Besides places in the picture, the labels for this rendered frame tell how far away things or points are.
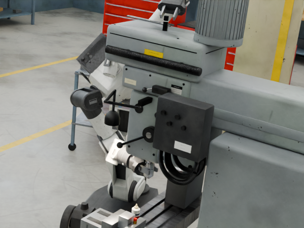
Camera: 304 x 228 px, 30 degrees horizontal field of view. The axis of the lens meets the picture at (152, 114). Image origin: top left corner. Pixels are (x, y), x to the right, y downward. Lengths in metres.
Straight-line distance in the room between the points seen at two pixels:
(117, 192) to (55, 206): 1.29
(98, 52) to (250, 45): 1.50
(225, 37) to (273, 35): 1.85
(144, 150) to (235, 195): 0.51
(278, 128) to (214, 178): 0.31
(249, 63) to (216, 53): 1.83
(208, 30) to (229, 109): 0.32
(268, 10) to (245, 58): 0.38
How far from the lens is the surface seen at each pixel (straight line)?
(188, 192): 3.00
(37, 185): 5.15
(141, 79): 2.42
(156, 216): 2.93
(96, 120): 2.98
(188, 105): 2.04
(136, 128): 2.51
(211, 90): 2.28
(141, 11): 7.89
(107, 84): 2.92
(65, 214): 3.55
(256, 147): 2.20
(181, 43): 2.29
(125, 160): 2.71
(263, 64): 4.15
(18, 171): 5.38
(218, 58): 2.40
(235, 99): 2.25
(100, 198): 3.77
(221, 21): 2.25
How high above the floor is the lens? 2.35
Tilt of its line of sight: 19 degrees down
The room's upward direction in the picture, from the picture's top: 6 degrees clockwise
